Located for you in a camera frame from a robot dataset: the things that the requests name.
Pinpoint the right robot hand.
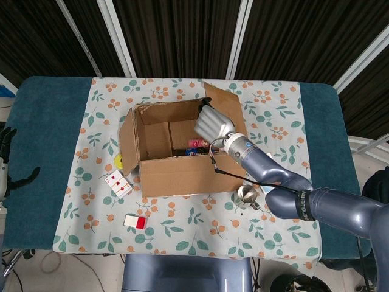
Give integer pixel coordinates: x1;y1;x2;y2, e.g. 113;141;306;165
194;97;236;146

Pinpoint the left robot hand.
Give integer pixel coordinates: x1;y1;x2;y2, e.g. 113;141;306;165
0;126;41;200

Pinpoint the brown cardboard box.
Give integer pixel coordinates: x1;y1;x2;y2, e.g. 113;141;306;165
117;81;247;198

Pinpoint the blue printed packet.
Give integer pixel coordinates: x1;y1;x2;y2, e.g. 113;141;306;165
173;147;227;158

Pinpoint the teal table cover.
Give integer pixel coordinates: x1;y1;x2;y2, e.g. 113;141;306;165
0;75;373;265

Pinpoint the stainless steel gooseneck cup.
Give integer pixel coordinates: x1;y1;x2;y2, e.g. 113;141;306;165
236;184;262;211

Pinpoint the floral print tablecloth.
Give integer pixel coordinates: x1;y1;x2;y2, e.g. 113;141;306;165
52;77;323;265

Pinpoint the deck of playing cards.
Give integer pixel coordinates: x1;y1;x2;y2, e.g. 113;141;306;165
104;169;134;200

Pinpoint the blue-grey robot torso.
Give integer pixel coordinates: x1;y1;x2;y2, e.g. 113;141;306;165
121;254;253;292

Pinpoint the black round floor object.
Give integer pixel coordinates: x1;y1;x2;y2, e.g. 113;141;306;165
275;273;320;292

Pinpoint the dark fabric bundle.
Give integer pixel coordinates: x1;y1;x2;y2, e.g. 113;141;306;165
363;165;389;207

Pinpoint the black right hand cable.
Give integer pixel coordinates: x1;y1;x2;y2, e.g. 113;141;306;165
208;136;305;194

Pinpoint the wide white frame post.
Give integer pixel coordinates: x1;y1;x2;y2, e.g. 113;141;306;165
226;0;253;80
97;0;137;77

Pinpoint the thin white frame post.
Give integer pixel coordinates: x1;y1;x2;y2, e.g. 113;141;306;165
56;0;103;77

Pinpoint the white metal frame rail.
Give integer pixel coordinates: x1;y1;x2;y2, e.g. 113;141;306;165
348;135;389;156

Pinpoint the slanted white frame post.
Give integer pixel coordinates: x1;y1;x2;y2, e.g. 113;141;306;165
332;30;389;92

